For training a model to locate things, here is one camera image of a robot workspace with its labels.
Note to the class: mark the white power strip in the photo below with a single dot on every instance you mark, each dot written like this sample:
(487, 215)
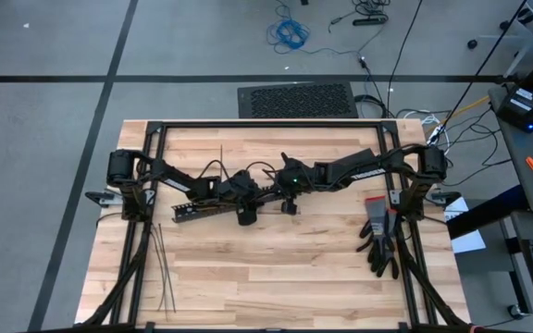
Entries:
(437, 136)

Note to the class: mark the white paper sheet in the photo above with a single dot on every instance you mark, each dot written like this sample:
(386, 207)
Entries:
(469, 241)

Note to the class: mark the black perforated floor grille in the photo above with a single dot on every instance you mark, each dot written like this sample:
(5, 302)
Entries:
(301, 100)

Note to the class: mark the black duct cover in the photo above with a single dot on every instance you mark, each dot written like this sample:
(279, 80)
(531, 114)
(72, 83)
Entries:
(361, 157)

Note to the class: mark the black aluminium table frame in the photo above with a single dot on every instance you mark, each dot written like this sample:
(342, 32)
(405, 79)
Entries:
(271, 124)

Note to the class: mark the black desk caster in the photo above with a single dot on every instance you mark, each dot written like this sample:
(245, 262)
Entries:
(516, 311)

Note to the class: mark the black power strip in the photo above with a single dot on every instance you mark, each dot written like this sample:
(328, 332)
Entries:
(369, 20)

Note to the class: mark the grey black work glove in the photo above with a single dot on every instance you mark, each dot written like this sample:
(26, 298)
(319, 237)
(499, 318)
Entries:
(375, 208)
(391, 259)

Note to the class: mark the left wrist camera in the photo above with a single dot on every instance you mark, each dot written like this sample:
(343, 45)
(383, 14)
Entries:
(247, 216)

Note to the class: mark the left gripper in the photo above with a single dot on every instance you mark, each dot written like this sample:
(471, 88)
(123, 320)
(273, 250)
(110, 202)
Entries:
(241, 187)

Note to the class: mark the dark grey side desk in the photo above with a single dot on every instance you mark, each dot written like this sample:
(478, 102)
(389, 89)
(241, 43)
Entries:
(525, 185)

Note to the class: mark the black box with blue light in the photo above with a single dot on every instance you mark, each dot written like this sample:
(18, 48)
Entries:
(521, 108)

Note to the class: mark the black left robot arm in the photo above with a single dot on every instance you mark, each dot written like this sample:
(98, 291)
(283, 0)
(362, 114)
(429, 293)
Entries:
(174, 182)

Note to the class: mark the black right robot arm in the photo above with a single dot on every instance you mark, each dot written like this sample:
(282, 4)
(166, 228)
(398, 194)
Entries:
(368, 173)

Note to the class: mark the white office chair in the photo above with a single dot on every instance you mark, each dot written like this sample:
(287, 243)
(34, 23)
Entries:
(532, 28)

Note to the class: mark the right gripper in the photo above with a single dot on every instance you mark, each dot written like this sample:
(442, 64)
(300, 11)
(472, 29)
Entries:
(296, 178)

